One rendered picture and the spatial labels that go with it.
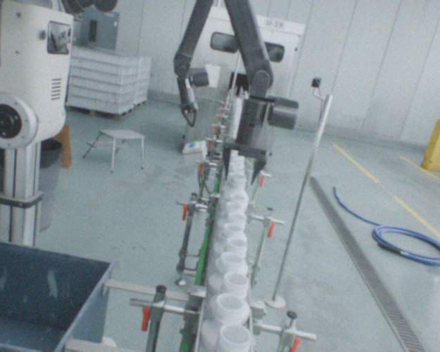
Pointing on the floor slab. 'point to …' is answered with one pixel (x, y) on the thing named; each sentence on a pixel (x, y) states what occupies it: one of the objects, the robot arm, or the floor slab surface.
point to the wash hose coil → (404, 248)
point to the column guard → (438, 146)
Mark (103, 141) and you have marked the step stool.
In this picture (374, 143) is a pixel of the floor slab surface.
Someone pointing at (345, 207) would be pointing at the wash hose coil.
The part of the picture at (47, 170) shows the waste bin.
